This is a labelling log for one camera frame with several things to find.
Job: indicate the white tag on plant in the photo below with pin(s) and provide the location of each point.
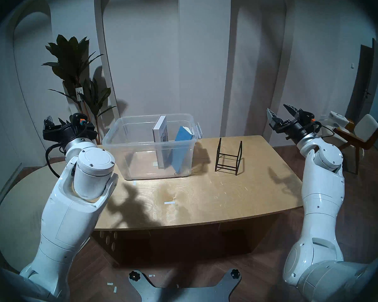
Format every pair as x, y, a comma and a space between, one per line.
79, 93

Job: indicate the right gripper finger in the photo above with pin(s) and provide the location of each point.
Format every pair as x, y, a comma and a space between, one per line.
293, 111
274, 118

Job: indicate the blue book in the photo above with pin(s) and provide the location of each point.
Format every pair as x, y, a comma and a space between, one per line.
182, 147

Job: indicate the dark door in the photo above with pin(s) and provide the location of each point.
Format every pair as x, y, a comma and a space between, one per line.
363, 78

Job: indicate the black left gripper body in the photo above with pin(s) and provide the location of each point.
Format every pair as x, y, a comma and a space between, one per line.
67, 133

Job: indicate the clear plastic storage box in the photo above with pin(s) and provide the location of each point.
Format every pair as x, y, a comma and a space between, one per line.
132, 147

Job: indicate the white object on armchair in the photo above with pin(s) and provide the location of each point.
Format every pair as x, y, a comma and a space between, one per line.
337, 119

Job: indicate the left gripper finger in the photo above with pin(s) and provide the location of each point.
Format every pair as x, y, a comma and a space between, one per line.
48, 122

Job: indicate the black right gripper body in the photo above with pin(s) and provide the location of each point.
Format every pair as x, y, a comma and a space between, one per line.
297, 126

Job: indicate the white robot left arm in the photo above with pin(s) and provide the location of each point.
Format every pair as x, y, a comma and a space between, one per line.
69, 216

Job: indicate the black star knob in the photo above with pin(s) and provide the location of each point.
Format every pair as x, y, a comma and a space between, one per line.
235, 274
134, 276

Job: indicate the grey metal robot base plate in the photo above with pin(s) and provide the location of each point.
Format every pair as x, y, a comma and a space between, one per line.
176, 293

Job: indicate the round beige rug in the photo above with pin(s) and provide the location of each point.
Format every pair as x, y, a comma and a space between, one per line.
19, 210

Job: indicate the white book with WELCOME spine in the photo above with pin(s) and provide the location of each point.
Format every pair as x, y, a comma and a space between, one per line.
160, 128

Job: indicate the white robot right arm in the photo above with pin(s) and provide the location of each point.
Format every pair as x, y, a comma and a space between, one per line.
323, 191

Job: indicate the tall green potted plant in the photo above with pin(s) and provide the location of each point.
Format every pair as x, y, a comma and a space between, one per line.
71, 59

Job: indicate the cream and wood armchair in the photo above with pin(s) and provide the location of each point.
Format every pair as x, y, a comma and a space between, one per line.
365, 128

